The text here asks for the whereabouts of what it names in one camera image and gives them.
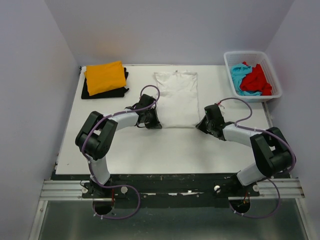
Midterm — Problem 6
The folded orange t shirt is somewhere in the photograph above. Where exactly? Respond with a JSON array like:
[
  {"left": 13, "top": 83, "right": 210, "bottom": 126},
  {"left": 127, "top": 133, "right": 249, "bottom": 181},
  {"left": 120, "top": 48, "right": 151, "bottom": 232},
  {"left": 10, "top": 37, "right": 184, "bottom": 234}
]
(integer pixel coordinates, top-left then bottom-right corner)
[{"left": 84, "top": 61, "right": 127, "bottom": 96}]

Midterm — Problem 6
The cyan t shirt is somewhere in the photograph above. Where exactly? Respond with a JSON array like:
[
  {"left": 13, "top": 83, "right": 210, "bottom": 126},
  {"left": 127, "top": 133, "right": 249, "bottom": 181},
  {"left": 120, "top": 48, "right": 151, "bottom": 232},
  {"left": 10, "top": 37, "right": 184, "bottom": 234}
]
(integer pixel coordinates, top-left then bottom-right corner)
[{"left": 230, "top": 62, "right": 262, "bottom": 96}]

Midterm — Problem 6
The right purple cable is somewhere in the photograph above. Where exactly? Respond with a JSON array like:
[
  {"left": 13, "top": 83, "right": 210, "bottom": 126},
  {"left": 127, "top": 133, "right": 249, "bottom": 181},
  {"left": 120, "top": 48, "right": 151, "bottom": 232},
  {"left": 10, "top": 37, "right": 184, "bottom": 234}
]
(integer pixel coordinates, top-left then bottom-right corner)
[{"left": 217, "top": 97, "right": 297, "bottom": 219}]

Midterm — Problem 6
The left white knob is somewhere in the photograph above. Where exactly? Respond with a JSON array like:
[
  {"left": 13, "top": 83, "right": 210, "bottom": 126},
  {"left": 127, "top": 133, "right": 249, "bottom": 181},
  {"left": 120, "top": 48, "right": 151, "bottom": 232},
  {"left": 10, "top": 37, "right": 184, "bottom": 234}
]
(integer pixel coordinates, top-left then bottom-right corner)
[{"left": 120, "top": 186, "right": 128, "bottom": 194}]

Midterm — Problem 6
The white knob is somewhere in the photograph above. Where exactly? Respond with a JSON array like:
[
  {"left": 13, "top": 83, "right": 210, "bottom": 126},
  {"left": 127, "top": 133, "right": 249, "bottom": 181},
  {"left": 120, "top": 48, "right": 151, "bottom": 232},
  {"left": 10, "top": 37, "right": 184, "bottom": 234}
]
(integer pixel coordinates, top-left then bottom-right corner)
[
  {"left": 120, "top": 186, "right": 128, "bottom": 194},
  {"left": 213, "top": 185, "right": 221, "bottom": 193}
]

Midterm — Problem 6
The white plastic basket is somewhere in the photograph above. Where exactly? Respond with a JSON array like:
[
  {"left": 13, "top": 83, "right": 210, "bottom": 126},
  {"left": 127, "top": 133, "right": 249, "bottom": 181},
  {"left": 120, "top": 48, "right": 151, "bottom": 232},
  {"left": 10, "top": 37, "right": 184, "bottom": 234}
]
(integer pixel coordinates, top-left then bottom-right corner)
[{"left": 223, "top": 50, "right": 282, "bottom": 103}]

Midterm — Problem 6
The white t shirt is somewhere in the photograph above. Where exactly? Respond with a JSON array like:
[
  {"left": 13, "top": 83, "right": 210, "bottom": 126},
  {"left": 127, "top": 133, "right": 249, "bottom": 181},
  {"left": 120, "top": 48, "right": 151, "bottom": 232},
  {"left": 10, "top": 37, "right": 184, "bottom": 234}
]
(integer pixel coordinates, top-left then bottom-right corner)
[{"left": 154, "top": 71, "right": 200, "bottom": 129}]

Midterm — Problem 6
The purple cable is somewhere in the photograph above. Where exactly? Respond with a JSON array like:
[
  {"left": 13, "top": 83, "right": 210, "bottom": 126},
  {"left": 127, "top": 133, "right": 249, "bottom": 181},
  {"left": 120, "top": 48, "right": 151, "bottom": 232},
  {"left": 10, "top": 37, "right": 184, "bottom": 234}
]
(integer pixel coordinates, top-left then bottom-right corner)
[
  {"left": 217, "top": 97, "right": 297, "bottom": 219},
  {"left": 81, "top": 85, "right": 161, "bottom": 221}
]

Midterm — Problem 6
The red t shirt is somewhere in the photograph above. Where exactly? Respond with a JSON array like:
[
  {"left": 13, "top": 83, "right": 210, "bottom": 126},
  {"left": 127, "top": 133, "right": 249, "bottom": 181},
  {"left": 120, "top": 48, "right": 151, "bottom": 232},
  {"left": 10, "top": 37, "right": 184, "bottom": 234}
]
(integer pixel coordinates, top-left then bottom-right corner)
[{"left": 239, "top": 64, "right": 273, "bottom": 96}]

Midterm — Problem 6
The black base frame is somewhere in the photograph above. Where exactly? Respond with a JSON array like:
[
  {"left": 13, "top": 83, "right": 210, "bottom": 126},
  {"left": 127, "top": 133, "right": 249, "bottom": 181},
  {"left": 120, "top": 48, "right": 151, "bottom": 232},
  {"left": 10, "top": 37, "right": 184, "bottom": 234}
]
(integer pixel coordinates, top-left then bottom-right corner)
[{"left": 49, "top": 171, "right": 292, "bottom": 210}]

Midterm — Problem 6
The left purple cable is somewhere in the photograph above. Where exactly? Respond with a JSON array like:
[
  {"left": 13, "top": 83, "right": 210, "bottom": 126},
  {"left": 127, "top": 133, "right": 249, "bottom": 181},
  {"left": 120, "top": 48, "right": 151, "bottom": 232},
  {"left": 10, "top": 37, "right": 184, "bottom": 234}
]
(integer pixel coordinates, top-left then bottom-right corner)
[{"left": 81, "top": 85, "right": 161, "bottom": 221}]

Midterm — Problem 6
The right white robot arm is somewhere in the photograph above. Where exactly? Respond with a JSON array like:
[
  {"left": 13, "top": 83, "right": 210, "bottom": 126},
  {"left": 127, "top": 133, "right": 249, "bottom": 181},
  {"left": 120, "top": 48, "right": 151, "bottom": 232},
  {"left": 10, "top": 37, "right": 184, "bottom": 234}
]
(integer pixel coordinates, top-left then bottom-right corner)
[{"left": 196, "top": 104, "right": 295, "bottom": 196}]

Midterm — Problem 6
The folded black t shirt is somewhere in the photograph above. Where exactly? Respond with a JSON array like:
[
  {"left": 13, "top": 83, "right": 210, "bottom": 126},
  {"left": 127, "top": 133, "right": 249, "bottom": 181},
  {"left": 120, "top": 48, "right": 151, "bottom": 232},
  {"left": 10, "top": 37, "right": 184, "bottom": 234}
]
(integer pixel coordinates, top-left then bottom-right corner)
[{"left": 81, "top": 77, "right": 130, "bottom": 100}]

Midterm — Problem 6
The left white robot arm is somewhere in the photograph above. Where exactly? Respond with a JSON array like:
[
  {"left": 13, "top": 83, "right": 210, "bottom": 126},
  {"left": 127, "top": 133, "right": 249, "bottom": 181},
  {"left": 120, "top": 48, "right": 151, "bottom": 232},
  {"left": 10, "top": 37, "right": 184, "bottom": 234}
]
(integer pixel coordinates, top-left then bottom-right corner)
[{"left": 75, "top": 94, "right": 162, "bottom": 198}]

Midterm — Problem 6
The right white knob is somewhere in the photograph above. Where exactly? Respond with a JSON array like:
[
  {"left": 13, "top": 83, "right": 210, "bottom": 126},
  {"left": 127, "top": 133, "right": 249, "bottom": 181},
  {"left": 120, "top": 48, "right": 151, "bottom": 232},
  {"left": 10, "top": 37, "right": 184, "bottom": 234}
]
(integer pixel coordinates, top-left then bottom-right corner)
[{"left": 213, "top": 185, "right": 221, "bottom": 193}]

